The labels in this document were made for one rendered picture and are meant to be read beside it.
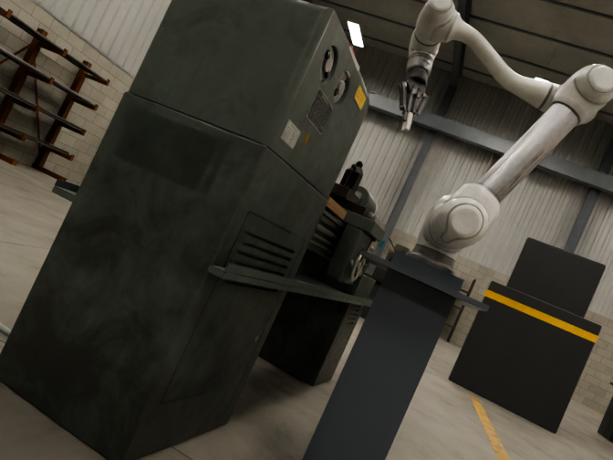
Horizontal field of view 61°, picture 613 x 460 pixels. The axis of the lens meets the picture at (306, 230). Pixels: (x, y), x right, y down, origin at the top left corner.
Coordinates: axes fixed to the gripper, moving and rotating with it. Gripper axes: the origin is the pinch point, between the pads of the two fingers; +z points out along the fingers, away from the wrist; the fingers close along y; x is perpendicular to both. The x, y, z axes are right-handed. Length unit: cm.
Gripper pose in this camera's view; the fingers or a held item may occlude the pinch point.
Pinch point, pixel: (407, 122)
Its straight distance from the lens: 190.8
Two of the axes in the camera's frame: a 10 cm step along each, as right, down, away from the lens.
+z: -2.4, 9.3, -2.7
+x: -4.4, 1.5, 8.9
